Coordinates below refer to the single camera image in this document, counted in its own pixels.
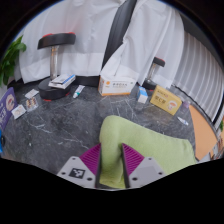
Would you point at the white pleated curtain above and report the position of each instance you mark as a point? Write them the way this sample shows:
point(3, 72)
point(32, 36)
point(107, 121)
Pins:
point(200, 73)

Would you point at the purple box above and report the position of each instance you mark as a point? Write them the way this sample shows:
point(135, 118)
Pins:
point(7, 108)

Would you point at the white and orange tissue box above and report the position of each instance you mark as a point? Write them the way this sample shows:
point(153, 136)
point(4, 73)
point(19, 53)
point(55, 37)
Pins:
point(116, 86)

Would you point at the clear snack packet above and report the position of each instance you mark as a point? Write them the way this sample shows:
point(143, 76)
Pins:
point(32, 104)

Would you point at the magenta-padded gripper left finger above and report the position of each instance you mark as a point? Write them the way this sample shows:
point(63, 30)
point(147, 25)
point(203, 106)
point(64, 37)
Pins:
point(87, 159)

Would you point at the white smooth curtain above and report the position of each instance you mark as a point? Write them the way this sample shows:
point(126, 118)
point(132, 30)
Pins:
point(86, 33)
point(150, 33)

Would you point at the yellow cardboard box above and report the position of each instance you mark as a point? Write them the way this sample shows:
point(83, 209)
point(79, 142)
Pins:
point(165, 100)

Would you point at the light green towel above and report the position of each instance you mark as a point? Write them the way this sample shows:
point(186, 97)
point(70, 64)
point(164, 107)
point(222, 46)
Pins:
point(150, 143)

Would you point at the blue pack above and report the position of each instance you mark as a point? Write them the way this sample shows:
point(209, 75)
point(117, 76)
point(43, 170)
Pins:
point(1, 142)

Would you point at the small purple cup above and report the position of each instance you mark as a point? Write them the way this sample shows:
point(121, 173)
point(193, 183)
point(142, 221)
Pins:
point(185, 105)

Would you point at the small blue and white carton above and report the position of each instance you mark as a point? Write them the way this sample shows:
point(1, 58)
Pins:
point(142, 95)

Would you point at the blue and white flat box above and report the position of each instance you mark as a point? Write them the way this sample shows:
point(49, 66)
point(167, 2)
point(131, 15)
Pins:
point(62, 81)

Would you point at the black stool with red rim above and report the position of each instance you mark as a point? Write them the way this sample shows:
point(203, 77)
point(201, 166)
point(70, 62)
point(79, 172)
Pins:
point(159, 62)
point(55, 40)

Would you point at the small white and blue tube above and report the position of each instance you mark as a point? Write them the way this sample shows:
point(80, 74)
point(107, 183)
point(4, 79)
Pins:
point(182, 120)

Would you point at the small white packet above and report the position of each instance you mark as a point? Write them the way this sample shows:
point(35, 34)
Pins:
point(18, 111)

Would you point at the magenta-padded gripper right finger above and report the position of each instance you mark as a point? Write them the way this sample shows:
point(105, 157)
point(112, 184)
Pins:
point(133, 160)

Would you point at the white card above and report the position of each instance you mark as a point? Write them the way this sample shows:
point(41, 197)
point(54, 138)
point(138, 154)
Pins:
point(32, 93)

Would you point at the green potted plant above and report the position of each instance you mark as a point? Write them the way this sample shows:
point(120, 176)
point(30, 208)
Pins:
point(10, 56)

